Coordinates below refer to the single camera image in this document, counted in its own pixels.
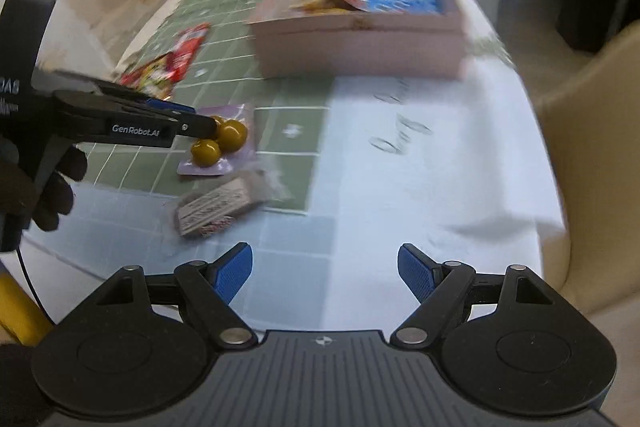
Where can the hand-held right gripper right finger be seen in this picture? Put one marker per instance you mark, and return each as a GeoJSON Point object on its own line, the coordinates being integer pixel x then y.
{"type": "Point", "coordinates": [417, 269]}

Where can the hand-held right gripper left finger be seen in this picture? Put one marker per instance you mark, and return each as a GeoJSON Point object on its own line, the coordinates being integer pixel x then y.
{"type": "Point", "coordinates": [232, 272]}

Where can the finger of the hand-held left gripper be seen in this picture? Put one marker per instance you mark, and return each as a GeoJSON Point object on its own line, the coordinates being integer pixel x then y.
{"type": "Point", "coordinates": [135, 129]}
{"type": "Point", "coordinates": [165, 106]}

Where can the green olives packet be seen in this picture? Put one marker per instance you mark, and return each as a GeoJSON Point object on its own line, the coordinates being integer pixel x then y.
{"type": "Point", "coordinates": [232, 137]}

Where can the yellow pastry packet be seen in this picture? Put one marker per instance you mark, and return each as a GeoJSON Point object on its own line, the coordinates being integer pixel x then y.
{"type": "Point", "coordinates": [312, 2]}

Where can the pink cardboard box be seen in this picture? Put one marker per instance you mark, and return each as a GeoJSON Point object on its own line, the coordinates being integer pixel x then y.
{"type": "Point", "coordinates": [360, 47]}

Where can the blue snack packet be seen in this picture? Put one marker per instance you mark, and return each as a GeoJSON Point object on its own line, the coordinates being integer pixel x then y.
{"type": "Point", "coordinates": [402, 1]}

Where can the person's left hand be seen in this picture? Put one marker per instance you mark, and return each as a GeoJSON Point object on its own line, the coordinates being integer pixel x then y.
{"type": "Point", "coordinates": [45, 207]}

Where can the red snack packet yellow print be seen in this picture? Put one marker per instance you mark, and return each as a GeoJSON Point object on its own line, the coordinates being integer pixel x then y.
{"type": "Point", "coordinates": [150, 77]}

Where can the red snack packet green label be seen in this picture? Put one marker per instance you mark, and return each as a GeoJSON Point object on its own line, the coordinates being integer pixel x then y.
{"type": "Point", "coordinates": [190, 49]}

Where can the brown bar packet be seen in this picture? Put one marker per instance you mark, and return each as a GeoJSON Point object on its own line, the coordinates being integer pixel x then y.
{"type": "Point", "coordinates": [215, 207]}

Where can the white leaf-print tablecloth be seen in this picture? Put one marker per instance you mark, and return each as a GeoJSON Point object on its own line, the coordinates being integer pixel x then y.
{"type": "Point", "coordinates": [450, 182]}

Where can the green checked tablecloth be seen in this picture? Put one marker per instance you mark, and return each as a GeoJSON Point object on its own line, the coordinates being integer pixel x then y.
{"type": "Point", "coordinates": [225, 7]}

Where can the yellow tube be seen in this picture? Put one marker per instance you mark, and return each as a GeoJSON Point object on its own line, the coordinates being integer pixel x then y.
{"type": "Point", "coordinates": [20, 307]}

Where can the beige chair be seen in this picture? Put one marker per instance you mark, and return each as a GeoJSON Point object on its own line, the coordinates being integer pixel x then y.
{"type": "Point", "coordinates": [600, 157]}

